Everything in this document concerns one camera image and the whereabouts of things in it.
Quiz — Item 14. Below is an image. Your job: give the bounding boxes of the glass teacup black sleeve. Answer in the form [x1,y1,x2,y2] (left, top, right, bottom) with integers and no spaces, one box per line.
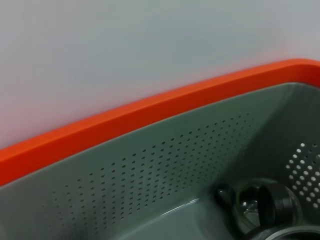
[214,178,305,236]

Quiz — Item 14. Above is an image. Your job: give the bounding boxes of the grey-green perforated storage bin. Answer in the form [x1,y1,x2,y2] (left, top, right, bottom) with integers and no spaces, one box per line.
[0,82,320,240]

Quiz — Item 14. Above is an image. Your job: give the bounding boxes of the orange bin handle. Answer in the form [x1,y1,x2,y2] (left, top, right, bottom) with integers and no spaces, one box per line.
[0,58,320,187]

